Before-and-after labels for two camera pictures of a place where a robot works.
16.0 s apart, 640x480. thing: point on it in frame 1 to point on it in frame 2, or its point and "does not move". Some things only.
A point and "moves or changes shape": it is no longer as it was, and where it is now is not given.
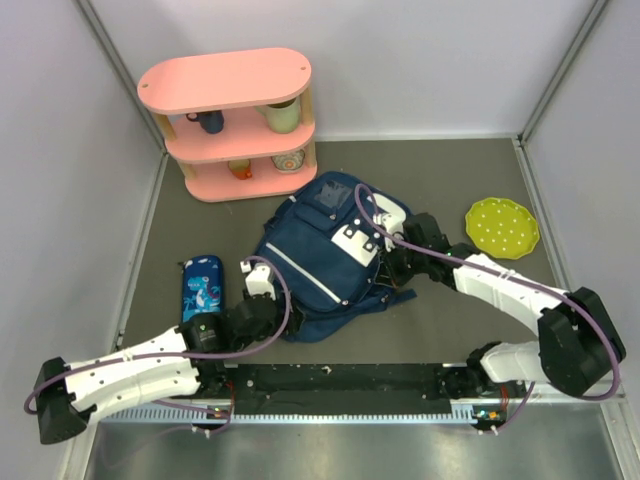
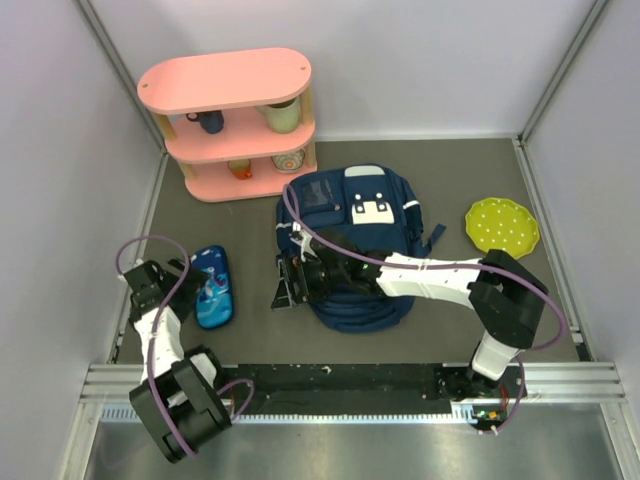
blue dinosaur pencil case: (203, 286) moves or changes shape
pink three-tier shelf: (239, 124) does not move
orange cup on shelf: (240, 168) does not move
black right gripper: (387, 274) to (283, 297)
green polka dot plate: (501, 228) does not move
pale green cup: (282, 117) does not move
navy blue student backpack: (321, 248) moves or changes shape
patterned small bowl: (289, 161) does not move
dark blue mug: (212, 121) does not move
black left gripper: (295, 317) to (191, 282)
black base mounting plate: (337, 385) does not move
